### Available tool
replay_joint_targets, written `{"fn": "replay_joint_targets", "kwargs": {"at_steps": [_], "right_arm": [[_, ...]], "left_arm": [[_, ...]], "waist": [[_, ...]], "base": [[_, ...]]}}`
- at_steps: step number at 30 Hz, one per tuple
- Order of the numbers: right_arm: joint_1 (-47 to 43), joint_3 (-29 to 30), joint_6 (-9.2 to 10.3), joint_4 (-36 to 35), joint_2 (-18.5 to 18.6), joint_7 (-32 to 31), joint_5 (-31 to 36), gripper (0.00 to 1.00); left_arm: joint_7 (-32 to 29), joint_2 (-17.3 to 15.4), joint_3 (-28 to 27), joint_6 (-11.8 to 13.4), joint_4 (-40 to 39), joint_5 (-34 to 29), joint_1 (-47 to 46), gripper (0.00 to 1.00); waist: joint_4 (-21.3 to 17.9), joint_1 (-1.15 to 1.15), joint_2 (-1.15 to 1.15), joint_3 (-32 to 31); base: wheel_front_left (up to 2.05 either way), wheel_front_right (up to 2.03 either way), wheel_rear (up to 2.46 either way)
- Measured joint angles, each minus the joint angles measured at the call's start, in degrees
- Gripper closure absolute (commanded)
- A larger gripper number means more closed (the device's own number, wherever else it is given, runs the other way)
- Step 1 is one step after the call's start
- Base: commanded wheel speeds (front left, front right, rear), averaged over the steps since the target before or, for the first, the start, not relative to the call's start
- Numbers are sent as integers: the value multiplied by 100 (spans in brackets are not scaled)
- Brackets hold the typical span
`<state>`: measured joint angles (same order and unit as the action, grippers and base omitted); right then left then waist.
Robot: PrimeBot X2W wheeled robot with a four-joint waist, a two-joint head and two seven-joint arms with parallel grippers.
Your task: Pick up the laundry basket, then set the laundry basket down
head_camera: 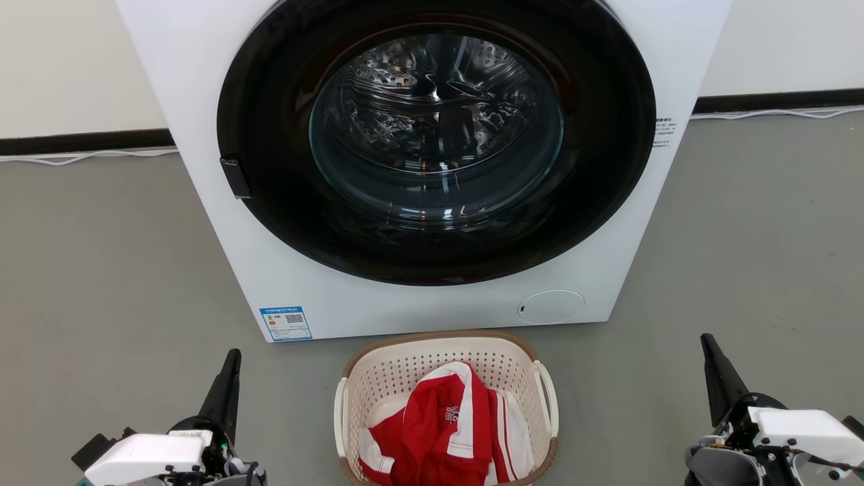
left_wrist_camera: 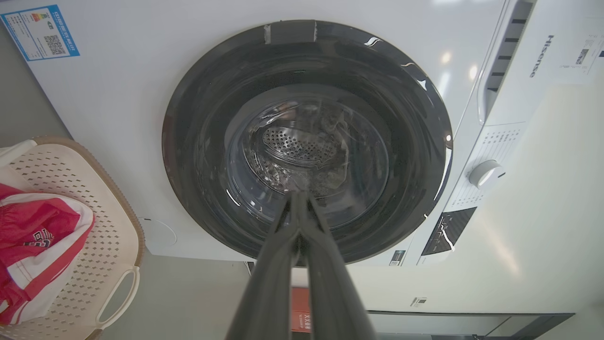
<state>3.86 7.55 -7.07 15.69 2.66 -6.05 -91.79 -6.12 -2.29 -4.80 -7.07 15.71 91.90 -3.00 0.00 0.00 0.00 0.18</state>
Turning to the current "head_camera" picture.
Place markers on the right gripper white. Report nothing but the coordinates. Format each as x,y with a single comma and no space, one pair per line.
803,428

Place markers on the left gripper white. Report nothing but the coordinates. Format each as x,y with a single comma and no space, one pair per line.
145,455

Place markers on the cream perforated laundry basket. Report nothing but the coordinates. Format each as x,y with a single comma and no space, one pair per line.
398,371

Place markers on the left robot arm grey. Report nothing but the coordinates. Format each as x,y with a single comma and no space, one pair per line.
243,476

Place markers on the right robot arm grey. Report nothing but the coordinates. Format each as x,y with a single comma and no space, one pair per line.
719,466

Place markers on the blue energy label sticker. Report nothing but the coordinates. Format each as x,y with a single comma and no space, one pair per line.
285,324

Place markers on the black round washer door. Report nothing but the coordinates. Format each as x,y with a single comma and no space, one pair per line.
270,223

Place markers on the round white filter cover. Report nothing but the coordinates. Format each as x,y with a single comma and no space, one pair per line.
551,307

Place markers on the red and white garment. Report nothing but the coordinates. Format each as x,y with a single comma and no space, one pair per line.
432,439

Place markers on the small printed text sticker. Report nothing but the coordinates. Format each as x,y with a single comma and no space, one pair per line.
663,131

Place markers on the black baseboard strip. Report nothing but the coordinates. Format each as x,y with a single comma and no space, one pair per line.
776,101
81,142

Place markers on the white front-load washing machine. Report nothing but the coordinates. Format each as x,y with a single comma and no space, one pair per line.
202,101

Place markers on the steel washing drum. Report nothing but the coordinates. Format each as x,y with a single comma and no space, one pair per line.
432,115

